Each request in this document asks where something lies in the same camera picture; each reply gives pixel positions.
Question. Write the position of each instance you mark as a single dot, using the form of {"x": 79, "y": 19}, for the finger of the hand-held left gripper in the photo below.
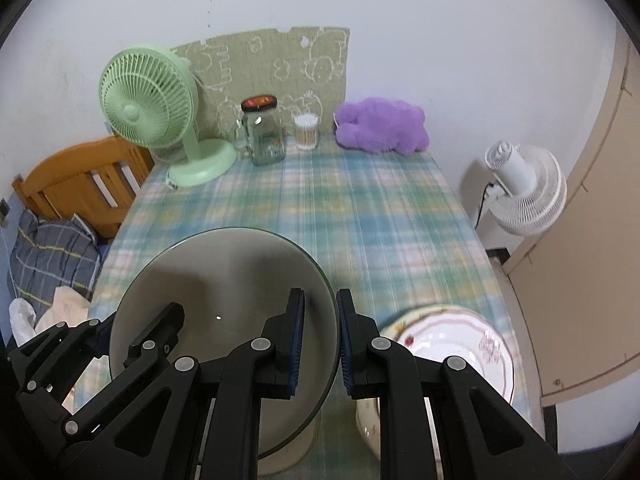
{"x": 75, "y": 340}
{"x": 160, "y": 332}

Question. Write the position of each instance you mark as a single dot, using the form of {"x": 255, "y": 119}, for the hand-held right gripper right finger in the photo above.
{"x": 345, "y": 345}

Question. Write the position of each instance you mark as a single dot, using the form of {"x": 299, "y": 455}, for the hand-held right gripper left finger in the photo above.
{"x": 295, "y": 345}

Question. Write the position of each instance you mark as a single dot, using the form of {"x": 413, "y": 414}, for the round yellow floral plate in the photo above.
{"x": 392, "y": 329}

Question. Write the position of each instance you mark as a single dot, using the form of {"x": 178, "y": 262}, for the red patterned white plate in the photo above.
{"x": 450, "y": 335}

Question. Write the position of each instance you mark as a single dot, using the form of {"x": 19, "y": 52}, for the peach cloth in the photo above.
{"x": 70, "y": 305}

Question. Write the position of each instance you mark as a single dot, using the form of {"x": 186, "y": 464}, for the white cloth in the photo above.
{"x": 22, "y": 320}

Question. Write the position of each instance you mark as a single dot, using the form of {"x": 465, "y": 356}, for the blue plaid pillow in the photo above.
{"x": 50, "y": 260}

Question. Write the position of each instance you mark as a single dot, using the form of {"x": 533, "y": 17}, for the wooden chair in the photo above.
{"x": 65, "y": 170}

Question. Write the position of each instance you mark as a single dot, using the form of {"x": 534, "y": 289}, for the clear glass mug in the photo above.
{"x": 242, "y": 142}

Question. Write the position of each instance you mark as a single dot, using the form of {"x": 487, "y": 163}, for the glass jar with brown lid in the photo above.
{"x": 265, "y": 140}

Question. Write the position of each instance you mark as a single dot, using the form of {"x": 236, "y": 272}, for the cotton swab container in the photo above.
{"x": 306, "y": 135}

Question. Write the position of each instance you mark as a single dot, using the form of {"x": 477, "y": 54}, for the purple plush toy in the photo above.
{"x": 380, "y": 125}

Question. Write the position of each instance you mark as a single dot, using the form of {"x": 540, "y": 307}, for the green desk fan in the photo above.
{"x": 145, "y": 105}

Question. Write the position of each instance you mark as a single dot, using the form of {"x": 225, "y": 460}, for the white fan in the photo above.
{"x": 540, "y": 195}

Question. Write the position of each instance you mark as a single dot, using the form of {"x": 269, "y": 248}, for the beige door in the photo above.
{"x": 590, "y": 260}

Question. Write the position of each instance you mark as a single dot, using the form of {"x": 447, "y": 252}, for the green cartoon print board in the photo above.
{"x": 280, "y": 60}

